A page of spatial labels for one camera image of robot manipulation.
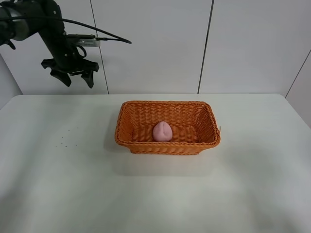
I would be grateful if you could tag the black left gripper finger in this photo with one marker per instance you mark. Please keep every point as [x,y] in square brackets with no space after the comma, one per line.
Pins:
[63,77]
[87,76]

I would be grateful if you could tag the orange woven basket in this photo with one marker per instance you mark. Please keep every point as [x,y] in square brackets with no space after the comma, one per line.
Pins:
[193,125]

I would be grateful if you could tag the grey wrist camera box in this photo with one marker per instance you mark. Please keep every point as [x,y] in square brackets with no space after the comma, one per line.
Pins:
[83,40]

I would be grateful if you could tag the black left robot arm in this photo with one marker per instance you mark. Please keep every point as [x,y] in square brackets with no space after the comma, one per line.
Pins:
[20,19]

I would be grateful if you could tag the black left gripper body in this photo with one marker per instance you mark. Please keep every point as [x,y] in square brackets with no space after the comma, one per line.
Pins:
[65,56]

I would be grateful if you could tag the pink peach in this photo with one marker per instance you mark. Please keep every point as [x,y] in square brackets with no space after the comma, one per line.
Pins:
[162,132]

